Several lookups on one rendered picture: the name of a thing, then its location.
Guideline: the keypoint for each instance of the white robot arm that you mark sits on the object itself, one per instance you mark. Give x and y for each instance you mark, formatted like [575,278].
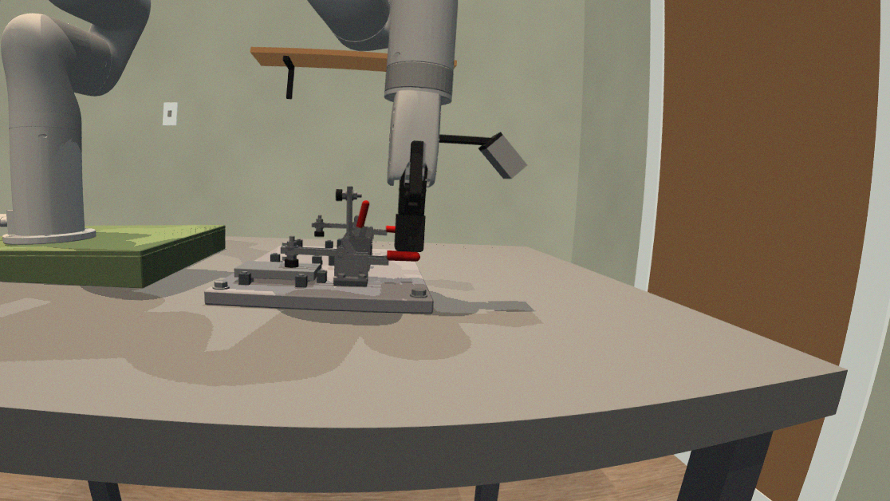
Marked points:
[47,60]

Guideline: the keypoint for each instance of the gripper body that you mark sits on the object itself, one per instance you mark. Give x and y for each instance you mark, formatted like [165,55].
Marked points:
[416,114]

